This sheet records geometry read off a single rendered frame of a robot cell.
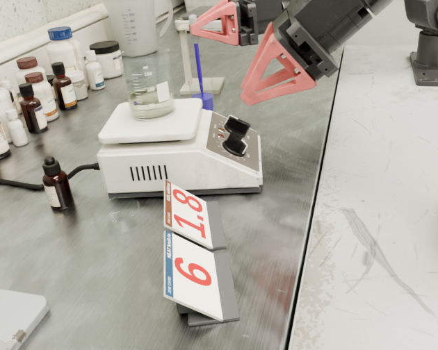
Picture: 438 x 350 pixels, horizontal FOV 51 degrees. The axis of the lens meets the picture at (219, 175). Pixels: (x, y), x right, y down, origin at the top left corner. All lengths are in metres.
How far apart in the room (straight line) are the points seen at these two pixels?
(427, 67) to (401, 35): 1.05
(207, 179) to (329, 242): 0.17
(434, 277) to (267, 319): 0.16
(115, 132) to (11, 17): 0.60
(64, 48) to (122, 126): 0.45
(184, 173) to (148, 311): 0.19
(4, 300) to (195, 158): 0.25
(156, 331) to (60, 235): 0.20
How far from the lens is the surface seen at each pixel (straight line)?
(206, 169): 0.56
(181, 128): 0.56
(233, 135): 0.58
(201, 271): 0.45
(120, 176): 0.58
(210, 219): 0.53
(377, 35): 2.04
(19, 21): 1.15
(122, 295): 0.46
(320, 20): 0.48
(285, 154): 0.67
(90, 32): 1.30
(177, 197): 0.53
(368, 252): 0.49
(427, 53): 1.00
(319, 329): 0.41
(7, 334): 0.46
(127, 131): 0.57
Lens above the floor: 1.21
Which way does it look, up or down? 30 degrees down
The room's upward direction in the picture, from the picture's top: 5 degrees counter-clockwise
